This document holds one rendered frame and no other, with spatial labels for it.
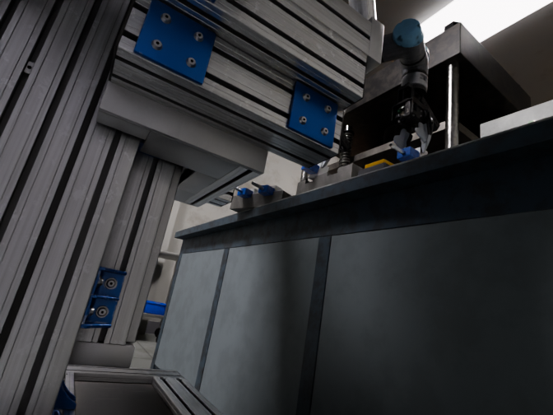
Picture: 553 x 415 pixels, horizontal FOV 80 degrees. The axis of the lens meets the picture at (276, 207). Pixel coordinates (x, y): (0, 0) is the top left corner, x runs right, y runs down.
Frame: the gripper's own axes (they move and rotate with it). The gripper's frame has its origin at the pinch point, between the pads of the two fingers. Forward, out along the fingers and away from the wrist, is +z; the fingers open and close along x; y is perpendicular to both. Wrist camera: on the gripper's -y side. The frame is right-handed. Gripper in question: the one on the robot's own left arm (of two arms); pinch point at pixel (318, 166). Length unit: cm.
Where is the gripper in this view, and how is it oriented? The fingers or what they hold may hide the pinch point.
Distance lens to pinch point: 114.0
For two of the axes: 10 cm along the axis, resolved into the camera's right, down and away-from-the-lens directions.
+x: 5.2, -0.2, -8.6
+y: -7.8, -4.3, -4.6
